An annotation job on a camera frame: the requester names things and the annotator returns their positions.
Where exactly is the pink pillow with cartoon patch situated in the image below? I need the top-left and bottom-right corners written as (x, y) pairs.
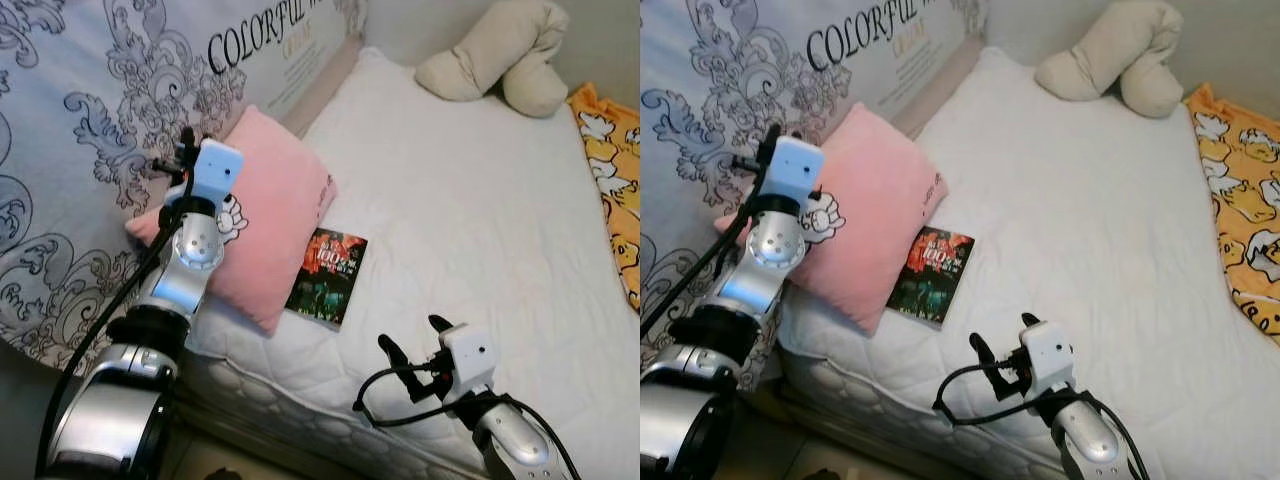
top-left (712, 100), bottom-right (948, 336)
top-left (125, 105), bottom-right (338, 336)

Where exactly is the white quilted mattress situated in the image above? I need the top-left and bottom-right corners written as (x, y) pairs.
top-left (180, 45), bottom-right (641, 480)
top-left (775, 45), bottom-right (1280, 480)

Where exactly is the grey printed scroll pattern fabric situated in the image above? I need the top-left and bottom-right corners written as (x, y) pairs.
top-left (0, 0), bottom-right (366, 376)
top-left (640, 0), bottom-right (986, 376)

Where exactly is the orange egg cartoon blanket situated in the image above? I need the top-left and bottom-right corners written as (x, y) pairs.
top-left (1185, 82), bottom-right (1280, 346)
top-left (568, 82), bottom-right (641, 313)

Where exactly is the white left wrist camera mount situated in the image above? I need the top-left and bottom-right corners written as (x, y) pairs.
top-left (190, 138), bottom-right (245, 206)
top-left (768, 135), bottom-right (826, 206)

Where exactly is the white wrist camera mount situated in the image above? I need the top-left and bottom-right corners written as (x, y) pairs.
top-left (1020, 320), bottom-right (1076, 393)
top-left (768, 135), bottom-right (826, 206)
top-left (438, 322), bottom-right (497, 393)
top-left (190, 138), bottom-right (245, 206)

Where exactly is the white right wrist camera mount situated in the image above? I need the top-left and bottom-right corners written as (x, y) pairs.
top-left (438, 322), bottom-right (497, 393)
top-left (1020, 320), bottom-right (1076, 393)

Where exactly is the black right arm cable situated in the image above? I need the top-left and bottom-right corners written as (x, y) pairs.
top-left (932, 360), bottom-right (1151, 480)
top-left (354, 363), bottom-right (583, 480)

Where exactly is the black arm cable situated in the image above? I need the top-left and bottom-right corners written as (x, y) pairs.
top-left (640, 170), bottom-right (773, 341)
top-left (354, 363), bottom-right (583, 480)
top-left (36, 170), bottom-right (196, 476)
top-left (932, 360), bottom-right (1151, 480)

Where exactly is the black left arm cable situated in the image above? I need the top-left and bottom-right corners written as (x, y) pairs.
top-left (640, 170), bottom-right (773, 341)
top-left (36, 170), bottom-right (196, 476)

